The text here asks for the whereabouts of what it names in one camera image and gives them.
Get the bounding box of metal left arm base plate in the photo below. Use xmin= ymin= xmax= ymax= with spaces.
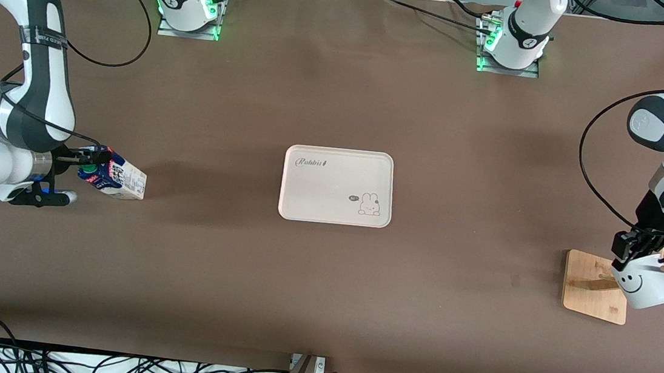
xmin=473 ymin=11 xmax=546 ymax=79

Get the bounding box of beige rabbit print tray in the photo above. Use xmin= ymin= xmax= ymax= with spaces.
xmin=277 ymin=143 xmax=398 ymax=230

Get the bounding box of black base power cable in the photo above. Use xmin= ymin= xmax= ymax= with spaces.
xmin=381 ymin=0 xmax=496 ymax=36
xmin=443 ymin=0 xmax=497 ymax=21

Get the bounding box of white smiley face cup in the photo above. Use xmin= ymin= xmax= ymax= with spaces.
xmin=608 ymin=249 xmax=664 ymax=312

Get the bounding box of small metal corner bracket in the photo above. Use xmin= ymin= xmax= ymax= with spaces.
xmin=289 ymin=353 xmax=327 ymax=373

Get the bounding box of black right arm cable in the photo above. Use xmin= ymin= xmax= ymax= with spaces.
xmin=0 ymin=0 xmax=156 ymax=160

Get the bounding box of wooden mug tree stand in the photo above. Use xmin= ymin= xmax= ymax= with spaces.
xmin=560 ymin=237 xmax=664 ymax=330

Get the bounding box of blue white milk carton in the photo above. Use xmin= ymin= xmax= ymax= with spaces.
xmin=75 ymin=144 xmax=150 ymax=202

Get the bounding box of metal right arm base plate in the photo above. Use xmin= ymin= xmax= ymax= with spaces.
xmin=156 ymin=0 xmax=226 ymax=42

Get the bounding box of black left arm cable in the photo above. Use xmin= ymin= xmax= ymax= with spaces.
xmin=548 ymin=0 xmax=664 ymax=232

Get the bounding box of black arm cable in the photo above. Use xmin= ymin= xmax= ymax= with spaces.
xmin=548 ymin=0 xmax=664 ymax=232
xmin=0 ymin=0 xmax=156 ymax=160

